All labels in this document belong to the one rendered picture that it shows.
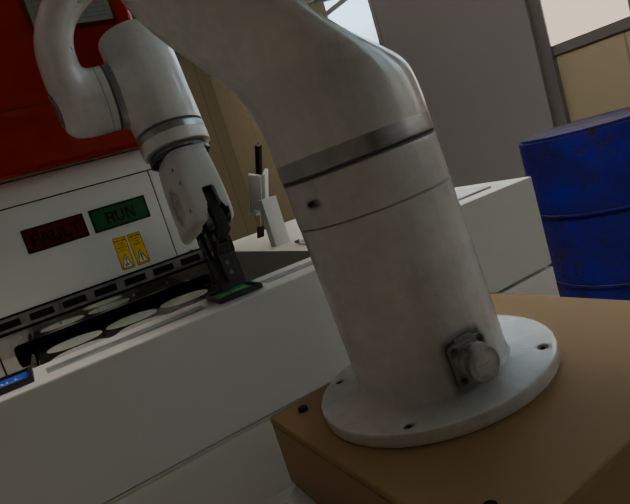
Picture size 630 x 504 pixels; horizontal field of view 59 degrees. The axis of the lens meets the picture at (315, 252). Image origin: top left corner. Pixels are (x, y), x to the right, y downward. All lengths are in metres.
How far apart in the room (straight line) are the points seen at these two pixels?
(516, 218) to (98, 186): 0.82
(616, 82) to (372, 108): 2.79
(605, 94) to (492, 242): 2.35
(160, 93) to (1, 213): 0.61
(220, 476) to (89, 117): 0.43
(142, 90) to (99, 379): 0.32
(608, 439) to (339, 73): 0.26
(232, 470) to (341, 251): 0.37
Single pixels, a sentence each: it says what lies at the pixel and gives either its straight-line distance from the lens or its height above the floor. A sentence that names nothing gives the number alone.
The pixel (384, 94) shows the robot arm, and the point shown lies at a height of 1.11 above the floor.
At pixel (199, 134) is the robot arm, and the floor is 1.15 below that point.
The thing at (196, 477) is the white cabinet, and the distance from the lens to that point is 0.67.
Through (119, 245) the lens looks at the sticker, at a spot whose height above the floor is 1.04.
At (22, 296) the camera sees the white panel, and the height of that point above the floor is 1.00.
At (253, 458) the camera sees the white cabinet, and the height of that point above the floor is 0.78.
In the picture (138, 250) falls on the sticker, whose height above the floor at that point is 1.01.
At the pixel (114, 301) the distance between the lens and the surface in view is 1.23.
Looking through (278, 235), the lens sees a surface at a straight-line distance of 0.96.
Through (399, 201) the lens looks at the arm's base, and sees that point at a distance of 0.37.
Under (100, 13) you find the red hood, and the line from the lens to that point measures 1.27.
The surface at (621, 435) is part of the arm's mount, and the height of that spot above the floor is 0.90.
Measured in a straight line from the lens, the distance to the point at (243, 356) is 0.65.
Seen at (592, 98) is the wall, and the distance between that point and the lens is 3.21.
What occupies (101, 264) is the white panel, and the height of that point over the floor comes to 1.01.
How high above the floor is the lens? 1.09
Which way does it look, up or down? 9 degrees down
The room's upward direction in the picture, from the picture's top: 17 degrees counter-clockwise
